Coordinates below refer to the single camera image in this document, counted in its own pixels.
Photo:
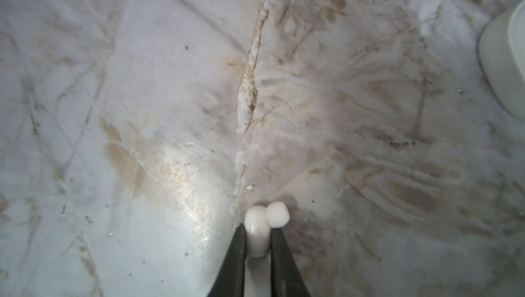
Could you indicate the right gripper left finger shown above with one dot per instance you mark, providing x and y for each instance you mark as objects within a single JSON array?
[{"x": 230, "y": 280}]

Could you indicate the white earbud charging case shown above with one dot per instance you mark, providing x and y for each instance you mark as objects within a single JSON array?
[{"x": 501, "y": 54}]

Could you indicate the white earbud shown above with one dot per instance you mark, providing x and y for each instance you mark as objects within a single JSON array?
[{"x": 259, "y": 222}]

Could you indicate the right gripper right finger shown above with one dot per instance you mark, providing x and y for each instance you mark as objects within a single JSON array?
[{"x": 286, "y": 280}]

